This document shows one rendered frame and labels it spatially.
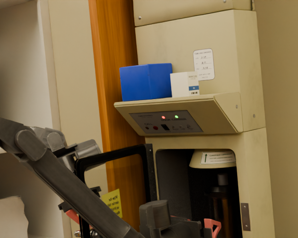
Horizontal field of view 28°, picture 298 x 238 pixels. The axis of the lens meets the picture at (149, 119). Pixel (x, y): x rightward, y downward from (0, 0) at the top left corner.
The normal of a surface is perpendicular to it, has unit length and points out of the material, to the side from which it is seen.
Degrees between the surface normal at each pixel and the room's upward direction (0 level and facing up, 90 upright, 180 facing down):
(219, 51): 90
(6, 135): 87
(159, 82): 90
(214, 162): 66
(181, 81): 90
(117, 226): 78
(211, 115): 135
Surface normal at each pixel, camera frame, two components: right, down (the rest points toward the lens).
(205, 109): -0.39, 0.77
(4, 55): -0.64, 0.10
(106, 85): 0.76, -0.04
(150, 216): 0.51, -0.07
